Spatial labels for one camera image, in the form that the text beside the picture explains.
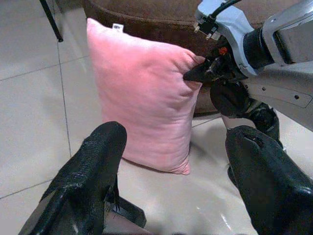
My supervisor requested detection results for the pink pillow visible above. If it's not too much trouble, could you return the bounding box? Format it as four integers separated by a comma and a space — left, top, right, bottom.
86, 17, 204, 176

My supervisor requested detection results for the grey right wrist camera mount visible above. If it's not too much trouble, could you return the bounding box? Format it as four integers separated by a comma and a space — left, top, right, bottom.
194, 0, 258, 77

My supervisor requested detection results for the black furniture leg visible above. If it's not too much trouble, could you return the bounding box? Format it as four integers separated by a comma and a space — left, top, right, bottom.
39, 0, 64, 43

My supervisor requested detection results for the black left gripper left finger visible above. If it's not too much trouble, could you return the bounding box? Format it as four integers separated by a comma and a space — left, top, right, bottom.
19, 121, 147, 235

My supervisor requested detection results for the black cable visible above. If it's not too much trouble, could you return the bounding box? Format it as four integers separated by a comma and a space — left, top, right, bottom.
212, 0, 243, 18

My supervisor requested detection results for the brown sofa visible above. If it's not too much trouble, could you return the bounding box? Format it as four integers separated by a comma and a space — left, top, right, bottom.
82, 0, 271, 116

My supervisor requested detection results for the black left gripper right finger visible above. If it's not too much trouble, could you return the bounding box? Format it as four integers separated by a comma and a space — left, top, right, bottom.
224, 125, 313, 235

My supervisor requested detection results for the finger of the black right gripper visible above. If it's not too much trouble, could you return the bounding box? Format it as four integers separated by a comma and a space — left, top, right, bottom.
182, 57, 228, 83
209, 82, 281, 147

